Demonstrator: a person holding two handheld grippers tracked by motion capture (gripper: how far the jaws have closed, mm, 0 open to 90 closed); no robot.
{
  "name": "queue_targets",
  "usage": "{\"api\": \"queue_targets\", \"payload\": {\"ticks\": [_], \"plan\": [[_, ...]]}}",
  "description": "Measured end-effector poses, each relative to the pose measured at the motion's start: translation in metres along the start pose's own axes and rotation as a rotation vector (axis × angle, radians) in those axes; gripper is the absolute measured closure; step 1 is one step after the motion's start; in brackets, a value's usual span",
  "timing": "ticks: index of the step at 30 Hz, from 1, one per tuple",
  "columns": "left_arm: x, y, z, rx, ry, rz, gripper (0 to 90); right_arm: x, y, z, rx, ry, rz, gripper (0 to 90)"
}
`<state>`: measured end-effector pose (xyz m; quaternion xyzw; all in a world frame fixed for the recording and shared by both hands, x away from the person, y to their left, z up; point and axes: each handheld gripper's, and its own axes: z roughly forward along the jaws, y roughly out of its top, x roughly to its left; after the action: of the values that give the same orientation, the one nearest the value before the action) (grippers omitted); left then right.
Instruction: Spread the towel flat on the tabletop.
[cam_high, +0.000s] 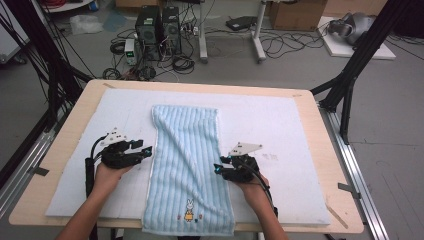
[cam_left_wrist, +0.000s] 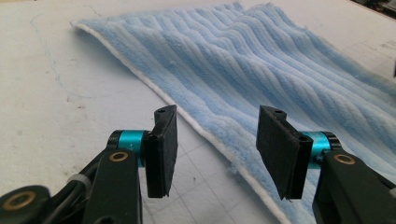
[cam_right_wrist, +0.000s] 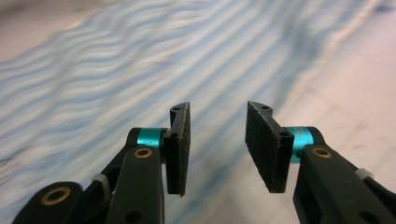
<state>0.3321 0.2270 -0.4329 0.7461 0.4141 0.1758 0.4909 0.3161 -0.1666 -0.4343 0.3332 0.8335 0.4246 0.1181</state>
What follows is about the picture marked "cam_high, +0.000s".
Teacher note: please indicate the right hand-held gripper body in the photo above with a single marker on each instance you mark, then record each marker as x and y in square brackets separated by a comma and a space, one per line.
[243, 170]

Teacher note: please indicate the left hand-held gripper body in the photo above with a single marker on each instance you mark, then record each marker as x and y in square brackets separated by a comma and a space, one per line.
[118, 156]

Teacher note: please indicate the light blue striped towel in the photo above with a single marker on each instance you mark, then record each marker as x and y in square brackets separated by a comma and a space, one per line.
[186, 150]

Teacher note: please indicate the person's left hand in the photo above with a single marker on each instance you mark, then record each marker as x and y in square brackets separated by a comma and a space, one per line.
[108, 178]

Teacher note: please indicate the person's right hand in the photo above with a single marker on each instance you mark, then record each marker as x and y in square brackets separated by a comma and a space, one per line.
[255, 195]

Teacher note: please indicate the grey tape piece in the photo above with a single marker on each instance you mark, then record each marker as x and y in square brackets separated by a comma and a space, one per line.
[348, 189]
[39, 171]

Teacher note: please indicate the white power supply unit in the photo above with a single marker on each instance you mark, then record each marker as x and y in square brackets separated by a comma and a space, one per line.
[130, 51]

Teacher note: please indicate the black metal stand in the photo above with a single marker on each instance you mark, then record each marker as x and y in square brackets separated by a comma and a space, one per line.
[55, 76]
[363, 53]

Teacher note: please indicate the black computer tower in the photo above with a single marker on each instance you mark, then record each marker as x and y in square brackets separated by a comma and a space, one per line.
[171, 30]
[148, 31]

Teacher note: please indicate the desk with white legs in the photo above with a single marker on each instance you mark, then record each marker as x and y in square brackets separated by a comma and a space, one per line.
[202, 40]

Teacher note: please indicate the clear plastic bag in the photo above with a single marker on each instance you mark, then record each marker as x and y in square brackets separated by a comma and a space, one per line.
[85, 24]

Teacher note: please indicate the flat black device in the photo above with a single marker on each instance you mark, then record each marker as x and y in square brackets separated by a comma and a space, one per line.
[241, 23]

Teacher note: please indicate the brown cardboard box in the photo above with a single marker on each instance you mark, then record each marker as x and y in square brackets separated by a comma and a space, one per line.
[296, 15]

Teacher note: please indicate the grey headset device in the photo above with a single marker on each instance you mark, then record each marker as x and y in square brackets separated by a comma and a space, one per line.
[353, 28]

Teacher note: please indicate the white floor board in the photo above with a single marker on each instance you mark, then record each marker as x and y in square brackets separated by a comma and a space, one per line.
[383, 53]

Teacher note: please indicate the aluminium rail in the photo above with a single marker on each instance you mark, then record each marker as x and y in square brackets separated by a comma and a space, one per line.
[23, 170]
[356, 173]

